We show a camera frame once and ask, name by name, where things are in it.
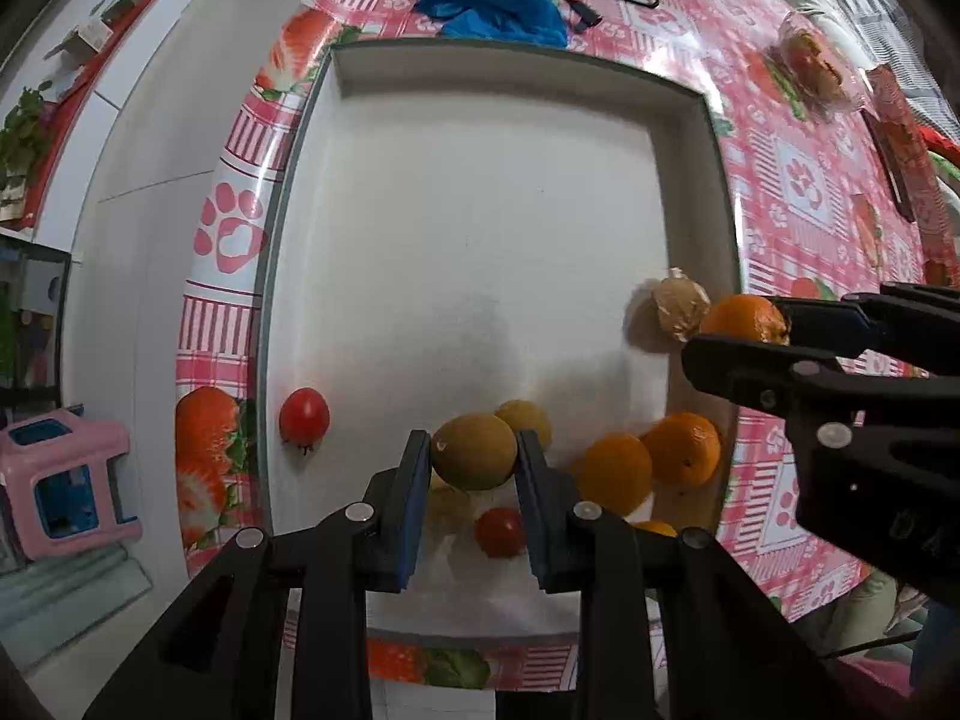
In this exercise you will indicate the red patterned box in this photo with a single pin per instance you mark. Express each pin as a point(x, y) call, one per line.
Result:
point(911, 157)

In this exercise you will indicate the grey striped cloth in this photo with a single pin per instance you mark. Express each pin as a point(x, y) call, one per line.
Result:
point(877, 7)

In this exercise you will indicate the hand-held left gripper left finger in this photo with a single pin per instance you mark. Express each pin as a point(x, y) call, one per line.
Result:
point(412, 510)

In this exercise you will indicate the orange mandarin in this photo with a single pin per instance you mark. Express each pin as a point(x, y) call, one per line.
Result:
point(742, 319)

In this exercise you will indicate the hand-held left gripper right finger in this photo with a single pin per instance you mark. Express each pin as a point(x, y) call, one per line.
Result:
point(536, 517)

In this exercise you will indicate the pink plastic stool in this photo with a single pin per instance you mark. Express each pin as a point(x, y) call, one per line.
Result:
point(60, 450)

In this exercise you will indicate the small yellow fruit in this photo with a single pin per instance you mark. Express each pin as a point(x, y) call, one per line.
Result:
point(529, 418)

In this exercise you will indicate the wrapped snack packet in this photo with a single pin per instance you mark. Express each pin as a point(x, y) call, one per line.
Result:
point(814, 64)

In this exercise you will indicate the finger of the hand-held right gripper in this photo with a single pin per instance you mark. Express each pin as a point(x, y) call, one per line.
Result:
point(840, 324)
point(742, 367)

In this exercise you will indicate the red tomato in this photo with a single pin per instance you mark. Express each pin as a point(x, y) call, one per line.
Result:
point(304, 418)
point(501, 532)

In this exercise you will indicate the brown kiwi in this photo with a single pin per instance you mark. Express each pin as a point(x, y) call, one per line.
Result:
point(474, 450)

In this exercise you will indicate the small cardboard box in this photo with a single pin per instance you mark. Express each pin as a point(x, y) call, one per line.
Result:
point(82, 37)

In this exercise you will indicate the blue rubber glove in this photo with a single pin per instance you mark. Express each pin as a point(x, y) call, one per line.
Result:
point(495, 4)

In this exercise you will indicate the red tray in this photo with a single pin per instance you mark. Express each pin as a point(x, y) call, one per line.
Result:
point(56, 136)

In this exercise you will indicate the person's khaki trousers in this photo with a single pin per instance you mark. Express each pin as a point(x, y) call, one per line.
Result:
point(862, 615)

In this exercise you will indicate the pink checked strawberry tablecloth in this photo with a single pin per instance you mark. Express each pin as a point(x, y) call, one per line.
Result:
point(232, 232)

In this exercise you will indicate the glass cabinet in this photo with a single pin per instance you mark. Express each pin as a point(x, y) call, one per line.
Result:
point(30, 315)

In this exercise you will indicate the small round orange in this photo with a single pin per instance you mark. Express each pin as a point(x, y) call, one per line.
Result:
point(652, 529)

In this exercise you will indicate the green leafy herbs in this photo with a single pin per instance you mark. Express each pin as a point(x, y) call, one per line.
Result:
point(22, 135)

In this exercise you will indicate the white tray grey rim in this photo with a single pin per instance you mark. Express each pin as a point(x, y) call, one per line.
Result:
point(480, 225)

